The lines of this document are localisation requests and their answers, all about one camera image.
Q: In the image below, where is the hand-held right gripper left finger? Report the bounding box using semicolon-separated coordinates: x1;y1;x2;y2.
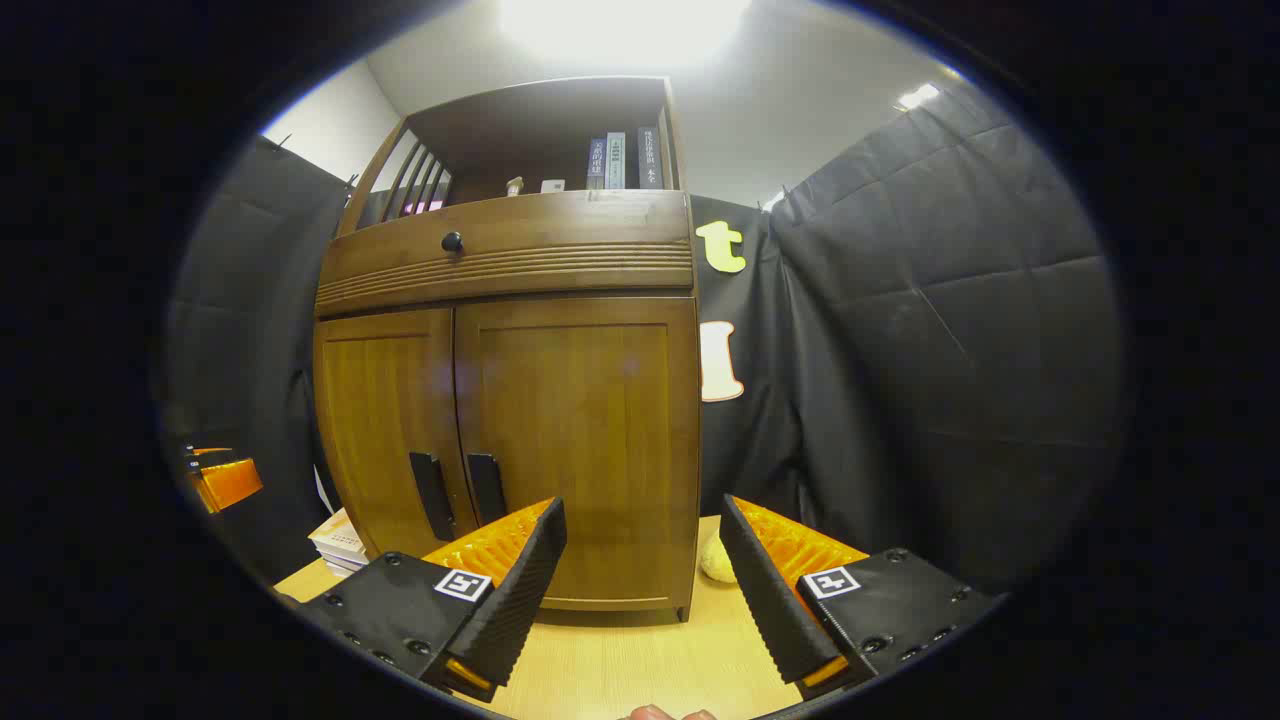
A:
298;497;568;703

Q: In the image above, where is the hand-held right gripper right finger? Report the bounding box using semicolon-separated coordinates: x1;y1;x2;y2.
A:
719;494;1006;701

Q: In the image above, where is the black door handle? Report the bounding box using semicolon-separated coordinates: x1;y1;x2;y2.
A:
409;452;458;542
466;453;508;528

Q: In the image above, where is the wooden shoe cabinet door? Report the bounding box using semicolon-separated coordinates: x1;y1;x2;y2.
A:
453;296;699;611
315;308;479;559

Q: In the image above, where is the wooden double-door shoe cabinet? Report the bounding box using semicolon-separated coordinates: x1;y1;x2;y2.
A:
313;77;701;623

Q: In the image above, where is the cream plush ball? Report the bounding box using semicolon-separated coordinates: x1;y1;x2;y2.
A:
699;530;739;584

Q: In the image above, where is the black backdrop cloth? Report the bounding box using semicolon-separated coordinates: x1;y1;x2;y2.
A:
160;85;1126;596

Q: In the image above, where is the ceiling light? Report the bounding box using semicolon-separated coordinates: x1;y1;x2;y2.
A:
498;0;753;69

